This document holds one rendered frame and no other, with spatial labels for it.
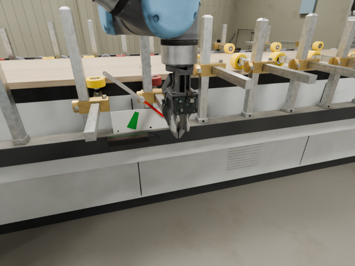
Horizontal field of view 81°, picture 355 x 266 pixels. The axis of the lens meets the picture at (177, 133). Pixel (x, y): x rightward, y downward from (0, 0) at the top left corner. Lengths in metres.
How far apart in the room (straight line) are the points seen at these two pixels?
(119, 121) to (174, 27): 0.64
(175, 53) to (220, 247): 1.11
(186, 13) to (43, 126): 1.00
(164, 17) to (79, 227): 1.39
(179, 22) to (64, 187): 1.21
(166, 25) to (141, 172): 1.11
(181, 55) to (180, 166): 0.97
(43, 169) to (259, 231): 1.22
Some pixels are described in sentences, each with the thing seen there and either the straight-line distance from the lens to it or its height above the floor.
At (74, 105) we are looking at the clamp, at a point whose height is 0.84.
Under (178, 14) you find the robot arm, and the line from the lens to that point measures 0.32.
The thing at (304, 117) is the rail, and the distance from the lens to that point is 1.33.
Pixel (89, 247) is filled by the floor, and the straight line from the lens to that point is 1.43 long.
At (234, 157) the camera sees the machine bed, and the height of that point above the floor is 0.30.
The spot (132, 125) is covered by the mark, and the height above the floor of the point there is 0.73.
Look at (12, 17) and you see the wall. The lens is 4.74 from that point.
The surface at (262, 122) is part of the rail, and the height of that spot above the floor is 0.67.
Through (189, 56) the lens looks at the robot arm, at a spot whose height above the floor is 1.05.
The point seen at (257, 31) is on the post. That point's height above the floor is 1.09.
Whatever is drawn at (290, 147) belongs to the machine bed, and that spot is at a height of 0.30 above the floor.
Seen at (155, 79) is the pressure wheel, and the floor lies 0.90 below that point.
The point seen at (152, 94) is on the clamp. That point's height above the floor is 0.86.
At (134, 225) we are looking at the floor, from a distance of 1.45.
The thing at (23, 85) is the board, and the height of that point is 0.89.
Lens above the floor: 1.11
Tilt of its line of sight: 27 degrees down
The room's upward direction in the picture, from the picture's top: straight up
